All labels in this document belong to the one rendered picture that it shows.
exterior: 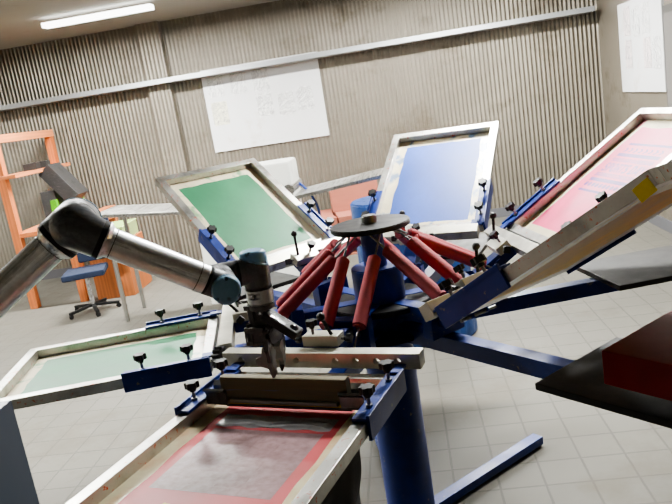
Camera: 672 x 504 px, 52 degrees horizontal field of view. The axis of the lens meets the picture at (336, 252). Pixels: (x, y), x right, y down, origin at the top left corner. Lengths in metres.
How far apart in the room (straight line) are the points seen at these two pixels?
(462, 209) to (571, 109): 6.05
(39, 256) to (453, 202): 2.12
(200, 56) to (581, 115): 4.88
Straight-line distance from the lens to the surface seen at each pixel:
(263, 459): 1.82
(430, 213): 3.41
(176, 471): 1.87
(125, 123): 9.72
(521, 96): 9.19
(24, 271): 1.88
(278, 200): 3.62
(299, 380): 1.97
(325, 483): 1.61
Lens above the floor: 1.79
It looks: 12 degrees down
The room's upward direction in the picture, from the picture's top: 9 degrees counter-clockwise
